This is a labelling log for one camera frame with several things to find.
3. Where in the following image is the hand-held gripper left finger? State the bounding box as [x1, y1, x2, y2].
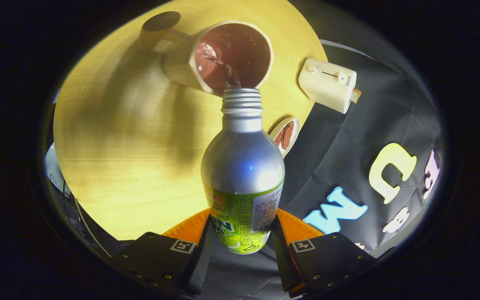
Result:
[111, 209, 215, 295]

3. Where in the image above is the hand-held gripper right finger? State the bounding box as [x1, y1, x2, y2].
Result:
[271, 208, 376, 298]

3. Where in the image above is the silver bottle with green label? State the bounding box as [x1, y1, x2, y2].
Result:
[200, 87, 285, 255]

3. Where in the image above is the beige wooden cup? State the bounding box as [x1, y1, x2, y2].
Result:
[139, 11, 274, 96]

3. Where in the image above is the white round plate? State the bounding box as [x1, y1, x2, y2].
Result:
[268, 117, 302, 158]

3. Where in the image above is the wooden table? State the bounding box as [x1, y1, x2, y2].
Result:
[52, 0, 328, 241]

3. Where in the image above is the white toaster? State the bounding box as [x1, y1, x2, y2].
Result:
[297, 57, 358, 114]

